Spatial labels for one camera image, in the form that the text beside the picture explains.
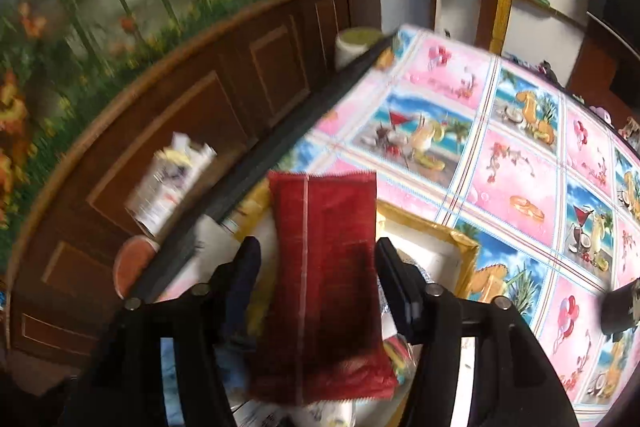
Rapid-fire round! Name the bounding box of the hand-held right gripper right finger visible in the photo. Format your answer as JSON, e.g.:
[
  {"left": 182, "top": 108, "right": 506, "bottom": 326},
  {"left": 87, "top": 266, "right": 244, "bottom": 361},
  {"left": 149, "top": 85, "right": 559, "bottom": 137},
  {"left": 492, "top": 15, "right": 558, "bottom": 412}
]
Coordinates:
[{"left": 374, "top": 237, "right": 581, "bottom": 427}]

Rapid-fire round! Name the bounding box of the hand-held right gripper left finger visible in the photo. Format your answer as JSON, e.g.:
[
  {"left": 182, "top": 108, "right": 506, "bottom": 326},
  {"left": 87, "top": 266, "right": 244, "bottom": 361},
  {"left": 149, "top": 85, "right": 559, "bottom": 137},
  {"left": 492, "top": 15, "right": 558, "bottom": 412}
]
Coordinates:
[{"left": 60, "top": 236, "right": 263, "bottom": 427}]

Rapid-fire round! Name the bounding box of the gold cardboard box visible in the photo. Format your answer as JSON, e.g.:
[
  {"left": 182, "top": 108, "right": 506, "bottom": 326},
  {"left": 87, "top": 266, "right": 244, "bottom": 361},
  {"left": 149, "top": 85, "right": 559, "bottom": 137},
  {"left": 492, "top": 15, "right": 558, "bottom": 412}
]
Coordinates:
[{"left": 232, "top": 179, "right": 481, "bottom": 427}]

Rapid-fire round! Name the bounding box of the blue fuzzy cloth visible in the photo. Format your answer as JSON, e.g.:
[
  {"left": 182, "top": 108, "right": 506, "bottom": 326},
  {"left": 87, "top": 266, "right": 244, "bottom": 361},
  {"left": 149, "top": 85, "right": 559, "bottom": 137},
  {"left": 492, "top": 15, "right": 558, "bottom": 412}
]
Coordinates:
[{"left": 215, "top": 337, "right": 261, "bottom": 394}]

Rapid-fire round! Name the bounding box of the red packet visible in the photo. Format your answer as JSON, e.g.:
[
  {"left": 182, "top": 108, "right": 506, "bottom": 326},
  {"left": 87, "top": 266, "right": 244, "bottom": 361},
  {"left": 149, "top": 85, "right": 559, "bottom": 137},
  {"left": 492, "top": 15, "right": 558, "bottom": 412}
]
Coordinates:
[{"left": 247, "top": 171, "right": 398, "bottom": 407}]

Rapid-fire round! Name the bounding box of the multicoloured packet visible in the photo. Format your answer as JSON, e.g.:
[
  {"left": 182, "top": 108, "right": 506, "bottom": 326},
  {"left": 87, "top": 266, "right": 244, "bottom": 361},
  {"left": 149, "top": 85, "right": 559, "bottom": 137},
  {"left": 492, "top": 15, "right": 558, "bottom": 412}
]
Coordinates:
[{"left": 382, "top": 332, "right": 418, "bottom": 388}]

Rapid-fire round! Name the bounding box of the orange round lid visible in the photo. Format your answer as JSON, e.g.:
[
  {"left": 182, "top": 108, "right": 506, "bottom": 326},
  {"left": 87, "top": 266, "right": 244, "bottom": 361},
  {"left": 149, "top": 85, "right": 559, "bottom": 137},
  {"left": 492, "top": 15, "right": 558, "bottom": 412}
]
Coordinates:
[{"left": 114, "top": 234, "right": 161, "bottom": 300}]

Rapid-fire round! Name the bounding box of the white printed bag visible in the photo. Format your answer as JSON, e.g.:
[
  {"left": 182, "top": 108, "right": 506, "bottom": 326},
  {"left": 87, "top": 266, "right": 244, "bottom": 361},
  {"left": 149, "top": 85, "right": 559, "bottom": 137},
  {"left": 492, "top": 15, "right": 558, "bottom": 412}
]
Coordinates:
[{"left": 125, "top": 132, "right": 217, "bottom": 238}]

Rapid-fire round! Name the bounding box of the brown wooden panelled cabinet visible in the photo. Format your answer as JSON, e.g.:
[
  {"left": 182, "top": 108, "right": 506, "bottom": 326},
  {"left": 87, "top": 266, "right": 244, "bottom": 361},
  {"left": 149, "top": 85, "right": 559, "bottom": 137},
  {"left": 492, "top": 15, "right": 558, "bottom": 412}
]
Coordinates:
[{"left": 7, "top": 0, "right": 383, "bottom": 368}]

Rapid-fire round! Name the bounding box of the black cylindrical motor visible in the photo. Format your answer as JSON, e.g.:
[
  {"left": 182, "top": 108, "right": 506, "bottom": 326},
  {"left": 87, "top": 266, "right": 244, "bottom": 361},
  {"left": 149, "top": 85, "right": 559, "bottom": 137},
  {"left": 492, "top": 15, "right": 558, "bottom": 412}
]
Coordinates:
[{"left": 600, "top": 278, "right": 640, "bottom": 338}]

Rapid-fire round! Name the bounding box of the white round container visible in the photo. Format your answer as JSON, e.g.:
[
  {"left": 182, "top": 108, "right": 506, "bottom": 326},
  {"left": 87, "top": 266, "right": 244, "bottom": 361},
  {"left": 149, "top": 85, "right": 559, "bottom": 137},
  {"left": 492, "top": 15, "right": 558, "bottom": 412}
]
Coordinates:
[{"left": 334, "top": 27, "right": 386, "bottom": 70}]

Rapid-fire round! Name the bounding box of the brown television cabinet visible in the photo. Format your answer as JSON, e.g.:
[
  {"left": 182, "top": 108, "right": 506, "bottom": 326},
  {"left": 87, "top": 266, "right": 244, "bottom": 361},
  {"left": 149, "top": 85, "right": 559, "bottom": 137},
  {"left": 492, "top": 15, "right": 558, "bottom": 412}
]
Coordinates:
[{"left": 565, "top": 14, "right": 631, "bottom": 100}]

